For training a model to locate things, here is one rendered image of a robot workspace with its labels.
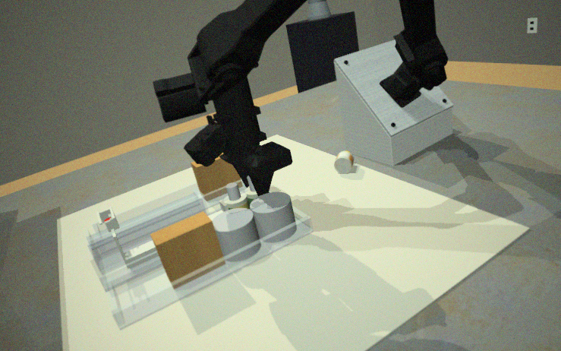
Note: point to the brown box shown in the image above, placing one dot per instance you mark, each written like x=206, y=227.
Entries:
x=187, y=246
x=217, y=175

